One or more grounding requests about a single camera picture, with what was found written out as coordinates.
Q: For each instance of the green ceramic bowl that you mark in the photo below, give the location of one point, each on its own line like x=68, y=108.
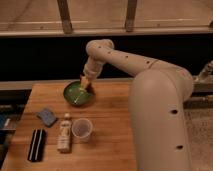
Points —
x=75, y=95

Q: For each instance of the left wooden post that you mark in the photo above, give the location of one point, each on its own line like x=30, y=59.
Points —
x=65, y=16

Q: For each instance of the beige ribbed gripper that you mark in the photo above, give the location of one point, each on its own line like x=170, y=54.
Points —
x=92, y=69

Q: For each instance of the black white striped box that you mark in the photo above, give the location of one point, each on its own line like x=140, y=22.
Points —
x=35, y=153

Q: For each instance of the clear plastic cup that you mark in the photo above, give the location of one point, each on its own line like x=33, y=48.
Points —
x=82, y=129

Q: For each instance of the right wooden post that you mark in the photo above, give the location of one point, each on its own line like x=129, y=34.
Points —
x=130, y=15

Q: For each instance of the white squeeze bottle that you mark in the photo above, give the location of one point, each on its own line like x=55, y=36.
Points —
x=63, y=143

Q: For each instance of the blue sponge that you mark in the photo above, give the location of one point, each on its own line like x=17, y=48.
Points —
x=47, y=117

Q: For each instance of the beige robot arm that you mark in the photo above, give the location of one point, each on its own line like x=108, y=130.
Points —
x=156, y=99

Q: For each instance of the wooden post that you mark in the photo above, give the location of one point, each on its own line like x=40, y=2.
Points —
x=65, y=16
x=130, y=15

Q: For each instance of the wooden cutting board table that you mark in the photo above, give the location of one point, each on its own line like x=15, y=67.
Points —
x=110, y=147

